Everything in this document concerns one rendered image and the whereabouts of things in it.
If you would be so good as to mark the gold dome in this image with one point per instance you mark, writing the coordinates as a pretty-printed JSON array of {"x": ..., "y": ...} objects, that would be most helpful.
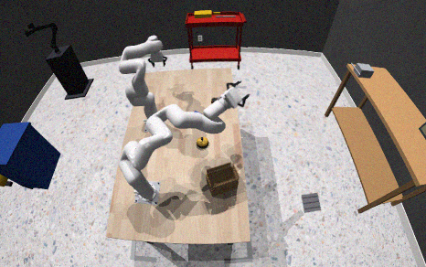
[{"x": 202, "y": 142}]

